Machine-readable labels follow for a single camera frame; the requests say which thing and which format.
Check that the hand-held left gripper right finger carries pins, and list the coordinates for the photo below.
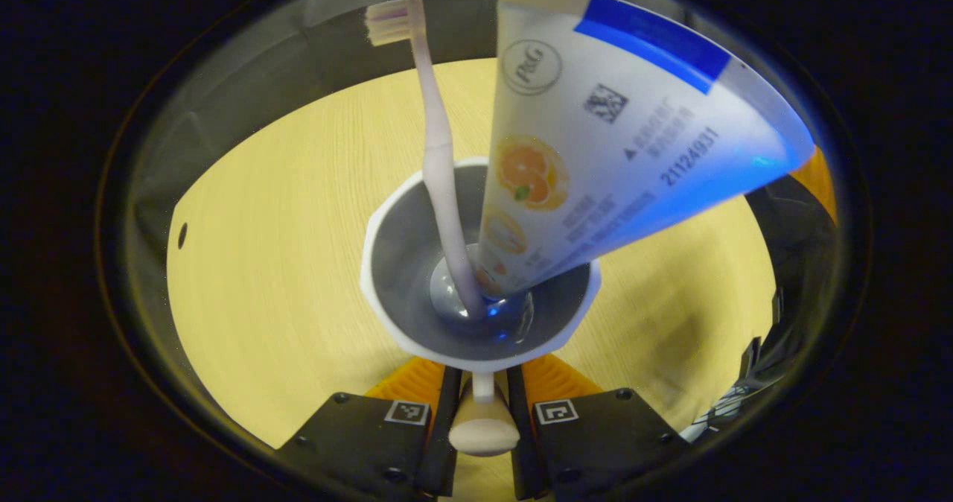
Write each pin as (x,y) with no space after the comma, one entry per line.
(521,450)

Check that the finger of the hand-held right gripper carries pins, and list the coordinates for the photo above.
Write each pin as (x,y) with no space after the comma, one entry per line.
(800,241)

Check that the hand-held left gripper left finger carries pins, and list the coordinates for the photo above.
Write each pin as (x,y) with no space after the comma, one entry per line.
(447,442)

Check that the white toothpaste tube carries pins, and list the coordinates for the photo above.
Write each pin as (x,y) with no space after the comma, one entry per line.
(595,152)

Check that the pale pink toothbrush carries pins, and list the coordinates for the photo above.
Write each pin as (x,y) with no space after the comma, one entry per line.
(439,159)

